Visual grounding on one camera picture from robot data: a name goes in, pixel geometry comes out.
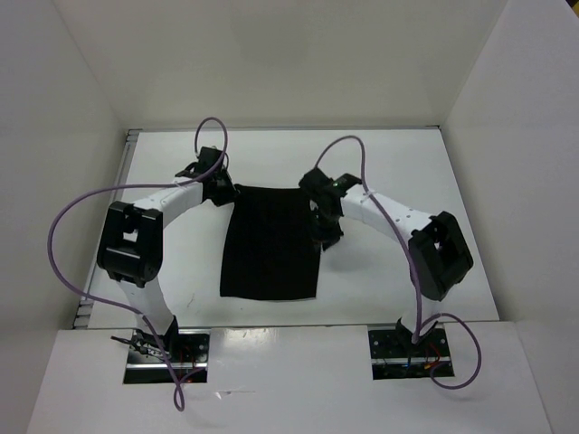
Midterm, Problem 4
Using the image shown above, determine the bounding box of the black skirt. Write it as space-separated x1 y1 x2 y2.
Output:
220 184 320 302

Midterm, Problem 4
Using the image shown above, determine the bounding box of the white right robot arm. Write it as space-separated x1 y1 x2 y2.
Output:
299 167 474 355

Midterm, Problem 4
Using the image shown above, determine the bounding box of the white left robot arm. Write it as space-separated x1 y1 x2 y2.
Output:
97 167 238 362

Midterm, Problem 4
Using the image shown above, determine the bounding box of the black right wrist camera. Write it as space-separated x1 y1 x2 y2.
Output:
332 174 362 195

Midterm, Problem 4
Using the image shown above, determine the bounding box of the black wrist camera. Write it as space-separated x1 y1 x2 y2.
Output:
175 146 225 182
332 174 362 195

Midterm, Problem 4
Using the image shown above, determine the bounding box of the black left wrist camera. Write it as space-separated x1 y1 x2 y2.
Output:
175 146 225 182

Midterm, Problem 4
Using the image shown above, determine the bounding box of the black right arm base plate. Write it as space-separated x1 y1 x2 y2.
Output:
368 326 454 381

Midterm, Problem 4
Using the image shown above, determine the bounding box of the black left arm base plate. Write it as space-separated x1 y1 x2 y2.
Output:
117 330 210 384

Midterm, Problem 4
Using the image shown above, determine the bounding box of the grey aluminium table edge rail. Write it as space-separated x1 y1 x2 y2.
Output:
71 128 141 330

